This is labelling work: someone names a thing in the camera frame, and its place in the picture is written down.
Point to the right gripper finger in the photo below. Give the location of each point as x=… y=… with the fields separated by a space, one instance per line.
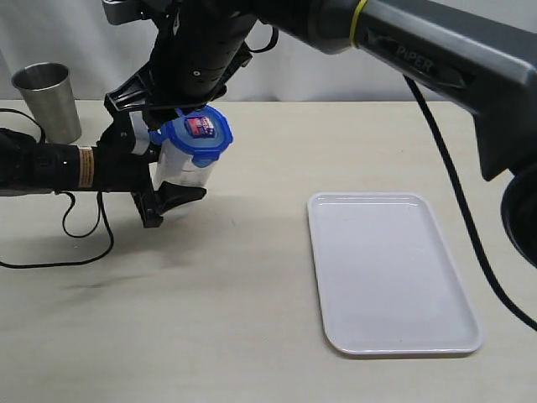
x=134 y=95
x=156 y=118

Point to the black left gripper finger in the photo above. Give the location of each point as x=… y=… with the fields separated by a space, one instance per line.
x=170 y=196

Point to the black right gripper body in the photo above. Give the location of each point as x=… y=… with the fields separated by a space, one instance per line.
x=199 y=47

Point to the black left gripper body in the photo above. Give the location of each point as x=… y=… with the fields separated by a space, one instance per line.
x=123 y=155

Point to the blue plastic snap lid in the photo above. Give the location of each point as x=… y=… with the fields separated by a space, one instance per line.
x=206 y=128

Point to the stainless steel cup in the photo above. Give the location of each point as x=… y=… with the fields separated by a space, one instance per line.
x=46 y=89

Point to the tall translucent plastic container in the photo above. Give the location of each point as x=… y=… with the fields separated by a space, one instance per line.
x=177 y=167

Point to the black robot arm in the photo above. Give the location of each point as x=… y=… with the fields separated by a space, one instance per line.
x=32 y=167

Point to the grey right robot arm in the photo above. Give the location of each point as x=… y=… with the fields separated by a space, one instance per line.
x=483 y=66

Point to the white backdrop curtain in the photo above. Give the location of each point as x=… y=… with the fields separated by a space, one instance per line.
x=101 y=57

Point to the white rectangular tray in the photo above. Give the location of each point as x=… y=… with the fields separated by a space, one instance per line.
x=387 y=283

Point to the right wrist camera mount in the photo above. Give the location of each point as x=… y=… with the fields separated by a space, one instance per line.
x=124 y=12

